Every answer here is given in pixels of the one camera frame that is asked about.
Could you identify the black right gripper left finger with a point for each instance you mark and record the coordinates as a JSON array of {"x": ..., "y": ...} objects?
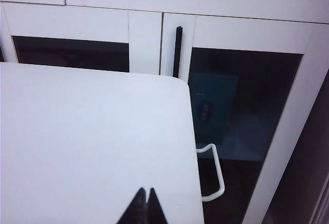
[{"x": 135, "y": 211}]

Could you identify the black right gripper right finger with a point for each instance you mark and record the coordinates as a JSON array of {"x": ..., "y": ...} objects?
[{"x": 155, "y": 211}]

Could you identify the blue box behind glass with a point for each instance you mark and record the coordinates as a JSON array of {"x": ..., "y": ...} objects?
[{"x": 221, "y": 93}]

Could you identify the white glass cabinet door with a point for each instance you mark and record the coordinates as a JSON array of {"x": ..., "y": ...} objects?
[
  {"x": 244, "y": 34},
  {"x": 77, "y": 21}
]

